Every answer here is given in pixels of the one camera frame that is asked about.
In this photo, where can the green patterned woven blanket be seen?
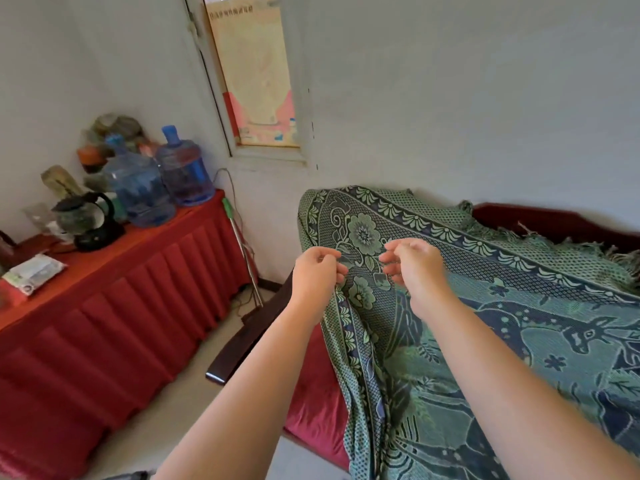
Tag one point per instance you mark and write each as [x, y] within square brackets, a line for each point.
[475, 344]

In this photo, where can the large blue water jug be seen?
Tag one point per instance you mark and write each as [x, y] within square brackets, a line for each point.
[135, 187]
[184, 169]

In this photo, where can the red pleated table cloth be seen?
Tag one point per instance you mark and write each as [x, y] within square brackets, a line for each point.
[100, 324]

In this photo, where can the person's right hand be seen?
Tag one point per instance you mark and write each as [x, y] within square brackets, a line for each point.
[420, 274]

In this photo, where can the clear glass cup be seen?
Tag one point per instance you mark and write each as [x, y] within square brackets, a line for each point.
[39, 217]

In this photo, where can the person's left fingers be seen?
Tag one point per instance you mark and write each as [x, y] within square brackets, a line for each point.
[334, 264]

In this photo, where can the person's right forearm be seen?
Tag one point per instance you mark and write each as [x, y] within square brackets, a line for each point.
[510, 394]

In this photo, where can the pile of bagged goods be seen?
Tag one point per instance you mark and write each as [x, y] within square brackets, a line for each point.
[107, 139]

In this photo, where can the beige wrapped bundle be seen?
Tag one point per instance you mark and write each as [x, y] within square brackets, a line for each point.
[61, 180]

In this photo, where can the red sofa cushion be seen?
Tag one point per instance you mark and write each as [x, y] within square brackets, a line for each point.
[320, 394]

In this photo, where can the white plastic packet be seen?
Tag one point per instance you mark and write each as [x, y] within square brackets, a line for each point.
[34, 273]

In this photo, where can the person's left hand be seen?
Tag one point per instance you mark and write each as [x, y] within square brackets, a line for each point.
[315, 277]

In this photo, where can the person's left forearm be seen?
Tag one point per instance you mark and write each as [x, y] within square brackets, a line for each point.
[240, 394]

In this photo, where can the person's right fingers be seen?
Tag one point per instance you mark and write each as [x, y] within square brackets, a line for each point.
[395, 262]

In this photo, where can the black glass kettle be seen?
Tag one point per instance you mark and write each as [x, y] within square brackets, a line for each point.
[90, 219]

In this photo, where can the window with paper poster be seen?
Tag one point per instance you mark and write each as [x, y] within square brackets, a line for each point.
[255, 74]

